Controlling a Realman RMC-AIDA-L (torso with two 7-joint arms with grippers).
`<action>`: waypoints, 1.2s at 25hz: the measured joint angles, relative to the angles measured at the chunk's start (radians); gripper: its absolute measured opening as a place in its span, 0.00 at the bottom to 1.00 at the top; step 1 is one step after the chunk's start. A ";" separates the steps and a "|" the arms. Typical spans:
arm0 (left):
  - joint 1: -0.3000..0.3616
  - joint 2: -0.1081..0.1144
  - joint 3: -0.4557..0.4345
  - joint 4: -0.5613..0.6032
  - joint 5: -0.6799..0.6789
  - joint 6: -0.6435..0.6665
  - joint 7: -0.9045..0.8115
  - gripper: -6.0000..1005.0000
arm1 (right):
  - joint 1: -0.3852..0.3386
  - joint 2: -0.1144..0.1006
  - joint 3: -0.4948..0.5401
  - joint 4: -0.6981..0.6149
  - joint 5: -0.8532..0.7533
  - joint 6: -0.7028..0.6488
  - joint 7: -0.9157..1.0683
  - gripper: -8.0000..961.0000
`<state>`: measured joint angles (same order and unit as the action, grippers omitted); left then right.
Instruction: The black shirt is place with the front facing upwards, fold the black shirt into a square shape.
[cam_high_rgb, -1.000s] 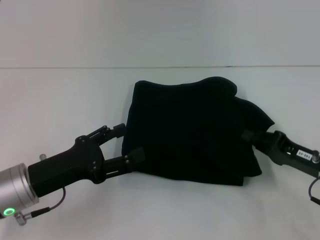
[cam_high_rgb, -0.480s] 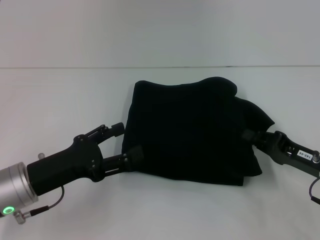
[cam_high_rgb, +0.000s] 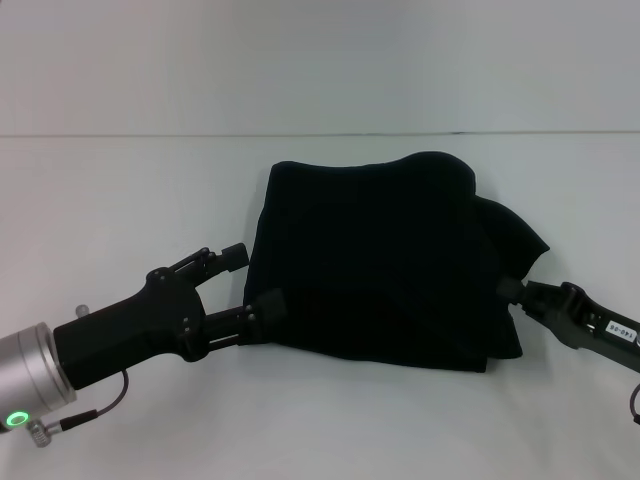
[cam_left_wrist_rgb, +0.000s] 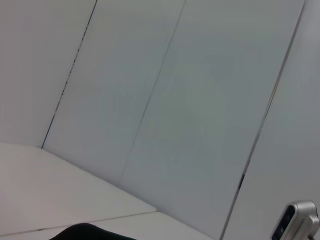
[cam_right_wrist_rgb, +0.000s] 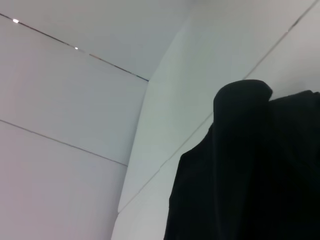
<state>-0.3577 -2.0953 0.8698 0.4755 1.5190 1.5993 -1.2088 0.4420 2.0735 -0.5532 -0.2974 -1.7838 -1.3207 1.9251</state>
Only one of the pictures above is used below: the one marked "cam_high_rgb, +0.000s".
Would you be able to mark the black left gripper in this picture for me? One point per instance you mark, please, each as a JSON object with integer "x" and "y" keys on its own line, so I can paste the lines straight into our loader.
{"x": 125, "y": 335}

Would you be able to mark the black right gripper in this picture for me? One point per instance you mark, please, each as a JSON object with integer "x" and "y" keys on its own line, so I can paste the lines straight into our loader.
{"x": 600, "y": 325}

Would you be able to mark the black shirt with FREE print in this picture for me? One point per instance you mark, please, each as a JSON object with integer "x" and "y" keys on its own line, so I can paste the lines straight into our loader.
{"x": 375, "y": 265}

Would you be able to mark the small silver left wrist knob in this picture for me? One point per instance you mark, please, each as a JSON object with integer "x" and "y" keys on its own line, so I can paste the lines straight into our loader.
{"x": 82, "y": 310}

